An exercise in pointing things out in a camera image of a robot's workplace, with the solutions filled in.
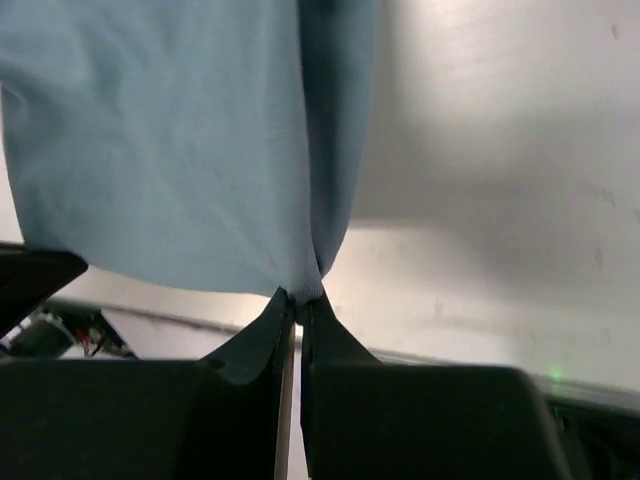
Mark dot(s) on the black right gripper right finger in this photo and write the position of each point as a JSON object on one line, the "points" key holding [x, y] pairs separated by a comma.
{"points": [[365, 419]]}

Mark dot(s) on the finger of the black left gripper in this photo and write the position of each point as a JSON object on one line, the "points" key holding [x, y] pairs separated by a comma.
{"points": [[29, 277]]}

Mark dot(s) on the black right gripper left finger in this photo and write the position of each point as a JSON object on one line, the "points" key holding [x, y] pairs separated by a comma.
{"points": [[224, 416]]}

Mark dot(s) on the grey-blue t shirt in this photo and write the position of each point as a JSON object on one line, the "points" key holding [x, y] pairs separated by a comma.
{"points": [[202, 145]]}

